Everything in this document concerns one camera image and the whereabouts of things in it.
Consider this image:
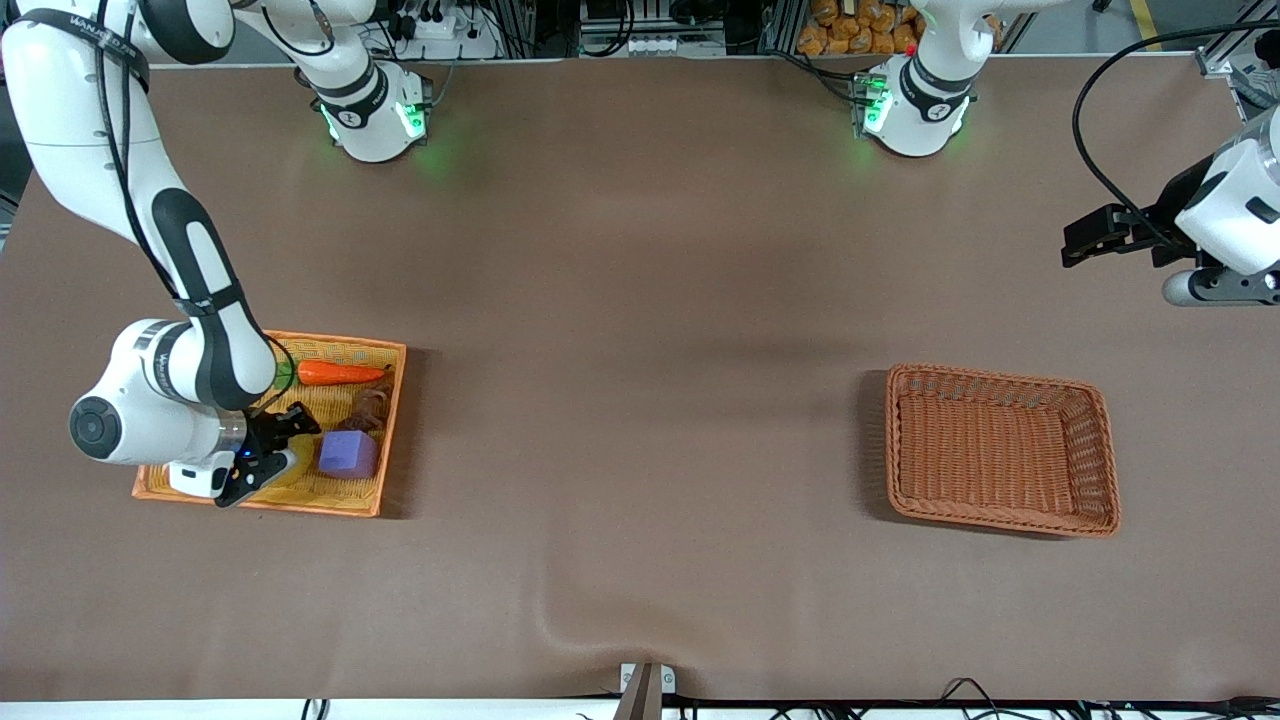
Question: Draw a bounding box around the white multi-socket strip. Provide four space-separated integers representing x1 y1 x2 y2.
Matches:
624 34 727 57

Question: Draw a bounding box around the purple foam cube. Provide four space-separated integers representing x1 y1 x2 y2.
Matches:
318 430 381 481

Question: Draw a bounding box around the yellowish clear tape roll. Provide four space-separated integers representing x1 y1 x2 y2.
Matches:
262 438 316 491

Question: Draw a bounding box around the aluminium frame profile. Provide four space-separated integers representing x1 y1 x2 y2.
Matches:
1195 0 1280 96

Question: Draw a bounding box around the orange woven flat tray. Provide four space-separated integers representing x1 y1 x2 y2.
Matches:
132 330 408 518

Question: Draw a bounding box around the brown toy horse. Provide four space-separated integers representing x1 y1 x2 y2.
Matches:
338 380 395 435

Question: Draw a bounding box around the orange packaged goods pile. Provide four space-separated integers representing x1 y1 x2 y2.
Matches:
797 0 926 57

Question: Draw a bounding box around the brown wicker basket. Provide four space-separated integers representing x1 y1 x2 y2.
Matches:
884 363 1121 539

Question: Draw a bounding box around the orange toy carrot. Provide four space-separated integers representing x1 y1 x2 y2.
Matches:
272 360 390 390

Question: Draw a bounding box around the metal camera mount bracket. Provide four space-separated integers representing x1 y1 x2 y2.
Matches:
612 662 677 720

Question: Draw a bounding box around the white power strip with plugs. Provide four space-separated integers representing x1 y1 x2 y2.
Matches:
385 0 501 61

